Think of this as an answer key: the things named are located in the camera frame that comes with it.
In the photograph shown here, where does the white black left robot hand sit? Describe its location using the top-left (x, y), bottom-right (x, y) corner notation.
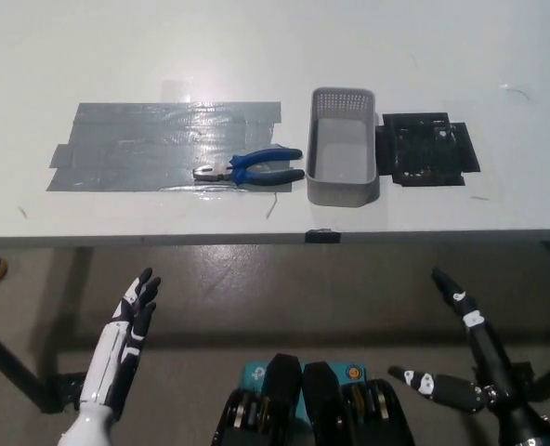
top-left (76, 267), bottom-right (163, 415)

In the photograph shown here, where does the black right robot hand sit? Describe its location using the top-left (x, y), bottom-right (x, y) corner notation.
top-left (387, 267), bottom-right (550, 446)

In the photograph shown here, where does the blue handled plier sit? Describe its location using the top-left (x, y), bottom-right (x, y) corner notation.
top-left (191, 147), bottom-right (307, 188)

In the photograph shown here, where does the black teal robot torso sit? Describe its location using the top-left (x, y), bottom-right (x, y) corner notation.
top-left (212, 352), bottom-right (415, 446)

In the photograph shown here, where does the grey plastic basket container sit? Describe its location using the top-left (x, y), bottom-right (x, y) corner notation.
top-left (305, 86), bottom-right (381, 207)

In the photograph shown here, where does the black table leg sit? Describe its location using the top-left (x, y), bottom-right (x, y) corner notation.
top-left (0, 318), bottom-right (53, 413)

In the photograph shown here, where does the small black tape strip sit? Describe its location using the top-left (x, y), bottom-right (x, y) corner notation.
top-left (305, 228), bottom-right (342, 244)

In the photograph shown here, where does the grey duct tape patch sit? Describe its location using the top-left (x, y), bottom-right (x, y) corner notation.
top-left (46, 99), bottom-right (295, 193)

